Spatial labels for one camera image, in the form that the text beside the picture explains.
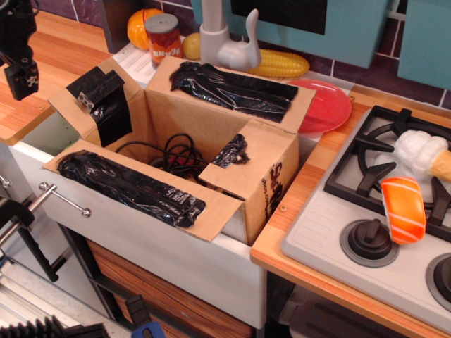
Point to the red plastic plate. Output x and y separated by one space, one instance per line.
329 109

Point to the metal clamp with black handle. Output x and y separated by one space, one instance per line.
18 217

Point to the grey toy faucet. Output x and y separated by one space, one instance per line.
216 46

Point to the grey toy stove top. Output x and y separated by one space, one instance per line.
314 240

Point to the black stove knob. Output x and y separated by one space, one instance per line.
368 243
438 280

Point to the toy ice cream cone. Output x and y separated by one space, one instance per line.
422 156

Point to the brown cardboard box black tape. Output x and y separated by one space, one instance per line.
251 161

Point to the orange toy pumpkin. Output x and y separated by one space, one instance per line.
135 28

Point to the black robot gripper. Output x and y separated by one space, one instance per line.
17 26

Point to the teal cabinet with dark window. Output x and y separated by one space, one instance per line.
345 31

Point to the black burner grate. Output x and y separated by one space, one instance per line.
370 157

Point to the blue black clamp handle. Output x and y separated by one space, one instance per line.
145 327

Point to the red beans can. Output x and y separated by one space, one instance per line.
164 37

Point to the yellow toy lemon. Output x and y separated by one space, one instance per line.
191 46

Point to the teal cabinet right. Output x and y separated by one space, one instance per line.
425 50

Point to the yellow toy corn cob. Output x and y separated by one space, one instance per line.
280 64

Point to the orange salmon sushi toy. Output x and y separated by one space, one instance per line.
404 209

